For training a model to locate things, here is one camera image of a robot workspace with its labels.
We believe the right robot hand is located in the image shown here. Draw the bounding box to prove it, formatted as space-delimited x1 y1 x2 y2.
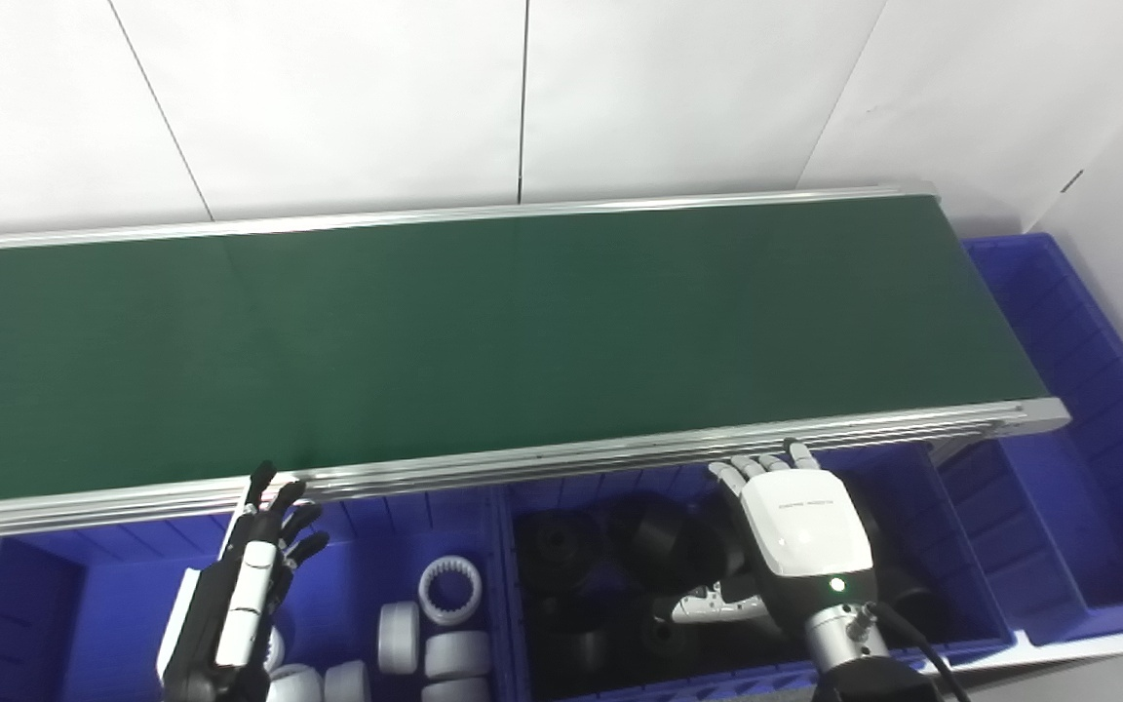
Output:
671 441 889 674

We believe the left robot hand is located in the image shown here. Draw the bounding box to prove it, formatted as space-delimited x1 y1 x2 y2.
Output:
160 461 330 702

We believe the blue bin with white parts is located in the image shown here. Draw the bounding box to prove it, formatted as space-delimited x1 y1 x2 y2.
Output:
0 487 523 702

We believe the blue bin with black parts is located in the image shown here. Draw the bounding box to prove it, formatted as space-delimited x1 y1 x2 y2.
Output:
498 444 1017 702

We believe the empty blue bin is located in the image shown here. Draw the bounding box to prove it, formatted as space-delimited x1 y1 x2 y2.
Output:
937 232 1123 646

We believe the green conveyor belt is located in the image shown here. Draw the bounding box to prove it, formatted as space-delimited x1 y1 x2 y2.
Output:
0 182 1071 543

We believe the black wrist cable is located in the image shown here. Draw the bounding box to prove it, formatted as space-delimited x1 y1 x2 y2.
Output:
869 602 972 702

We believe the white toothed ring part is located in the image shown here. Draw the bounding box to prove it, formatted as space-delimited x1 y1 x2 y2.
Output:
418 556 482 626

